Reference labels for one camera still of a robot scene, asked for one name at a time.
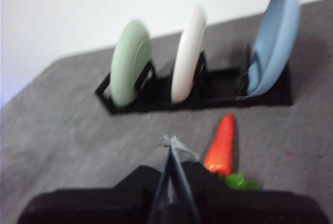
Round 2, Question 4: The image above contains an orange carrot with green leaves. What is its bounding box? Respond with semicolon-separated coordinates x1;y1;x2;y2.
203;113;260;191

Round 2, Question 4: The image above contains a blue round plate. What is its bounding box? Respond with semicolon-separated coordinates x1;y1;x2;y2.
245;0;301;96

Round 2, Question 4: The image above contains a beige round plate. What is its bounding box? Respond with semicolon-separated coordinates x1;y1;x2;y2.
170;5;208;103

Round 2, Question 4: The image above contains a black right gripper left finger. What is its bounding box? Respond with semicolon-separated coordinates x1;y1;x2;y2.
17;135;171;224

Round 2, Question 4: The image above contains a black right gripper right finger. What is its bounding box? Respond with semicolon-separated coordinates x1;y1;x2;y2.
169;136;328;224

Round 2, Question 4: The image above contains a pale green round plate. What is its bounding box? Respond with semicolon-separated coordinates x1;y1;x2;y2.
109;19;153;106

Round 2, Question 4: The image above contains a black plate rack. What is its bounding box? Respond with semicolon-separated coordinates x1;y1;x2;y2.
94;49;296;116

